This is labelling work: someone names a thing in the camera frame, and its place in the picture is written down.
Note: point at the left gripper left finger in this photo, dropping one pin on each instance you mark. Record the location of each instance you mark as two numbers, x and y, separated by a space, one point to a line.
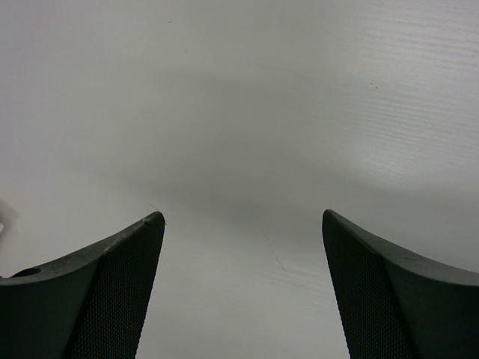
91 303

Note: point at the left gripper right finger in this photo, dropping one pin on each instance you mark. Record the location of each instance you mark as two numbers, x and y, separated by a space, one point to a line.
394 303

